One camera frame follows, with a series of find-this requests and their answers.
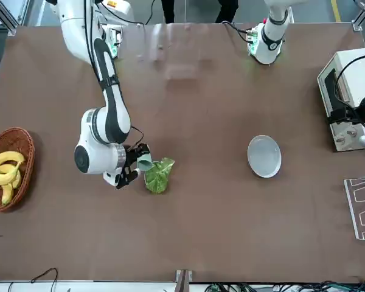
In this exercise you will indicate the aluminium frame corner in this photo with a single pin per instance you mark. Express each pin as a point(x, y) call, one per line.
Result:
point(357, 24)
point(12, 30)

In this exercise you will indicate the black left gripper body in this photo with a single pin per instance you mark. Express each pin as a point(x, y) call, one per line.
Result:
point(340, 115)

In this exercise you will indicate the pale green cup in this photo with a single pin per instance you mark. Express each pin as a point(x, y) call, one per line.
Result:
point(144, 164)

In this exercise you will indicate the large grey plate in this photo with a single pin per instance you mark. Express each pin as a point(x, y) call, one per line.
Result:
point(264, 156)

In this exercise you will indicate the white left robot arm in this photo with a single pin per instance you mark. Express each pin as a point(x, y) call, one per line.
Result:
point(270, 45)

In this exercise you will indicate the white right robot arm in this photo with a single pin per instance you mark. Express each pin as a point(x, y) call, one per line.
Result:
point(91, 158)

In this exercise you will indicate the aluminium frame post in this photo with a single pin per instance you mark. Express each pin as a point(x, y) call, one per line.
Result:
point(184, 281)

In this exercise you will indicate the brown wicker basket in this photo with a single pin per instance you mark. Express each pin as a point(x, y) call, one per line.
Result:
point(12, 140)

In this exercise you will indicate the cream toaster oven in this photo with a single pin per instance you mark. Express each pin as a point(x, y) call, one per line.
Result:
point(357, 76)

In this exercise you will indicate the clear acrylic rack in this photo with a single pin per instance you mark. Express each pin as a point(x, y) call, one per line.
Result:
point(351, 197)

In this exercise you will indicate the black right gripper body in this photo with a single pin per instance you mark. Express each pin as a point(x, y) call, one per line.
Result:
point(131, 158)

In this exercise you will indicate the green lettuce leaf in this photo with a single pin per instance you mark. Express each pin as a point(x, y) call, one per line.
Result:
point(158, 179)

